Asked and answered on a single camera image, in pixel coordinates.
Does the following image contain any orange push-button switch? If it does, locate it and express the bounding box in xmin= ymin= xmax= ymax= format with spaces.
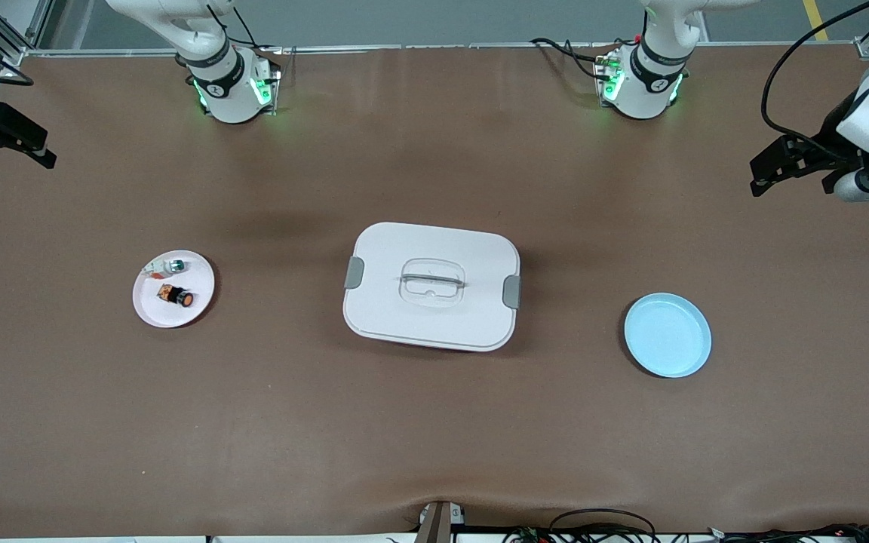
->
xmin=157 ymin=283 xmax=195 ymax=308

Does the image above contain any white lidded plastic box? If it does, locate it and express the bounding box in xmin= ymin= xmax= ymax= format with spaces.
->
xmin=342 ymin=222 xmax=522 ymax=353

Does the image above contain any light blue round plate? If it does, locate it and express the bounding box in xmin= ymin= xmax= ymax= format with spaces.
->
xmin=624 ymin=293 xmax=713 ymax=379

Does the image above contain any pink round plate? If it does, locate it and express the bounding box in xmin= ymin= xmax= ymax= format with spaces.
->
xmin=132 ymin=250 xmax=216 ymax=329

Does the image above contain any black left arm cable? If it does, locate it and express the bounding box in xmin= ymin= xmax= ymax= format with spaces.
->
xmin=761 ymin=0 xmax=869 ymax=152

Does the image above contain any green push-button switch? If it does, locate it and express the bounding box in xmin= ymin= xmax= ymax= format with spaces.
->
xmin=143 ymin=258 xmax=188 ymax=281

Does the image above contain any black base power cable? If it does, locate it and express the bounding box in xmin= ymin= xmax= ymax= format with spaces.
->
xmin=207 ymin=4 xmax=263 ymax=52
xmin=530 ymin=38 xmax=618 ymax=81

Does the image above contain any tangled cable bundle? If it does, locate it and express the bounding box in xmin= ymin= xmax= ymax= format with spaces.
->
xmin=706 ymin=523 xmax=869 ymax=543

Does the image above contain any black looped cable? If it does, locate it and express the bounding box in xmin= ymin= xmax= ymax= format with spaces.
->
xmin=548 ymin=509 xmax=659 ymax=543

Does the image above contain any metal table clamp bracket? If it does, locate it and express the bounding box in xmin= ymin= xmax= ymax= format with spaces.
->
xmin=413 ymin=501 xmax=467 ymax=543

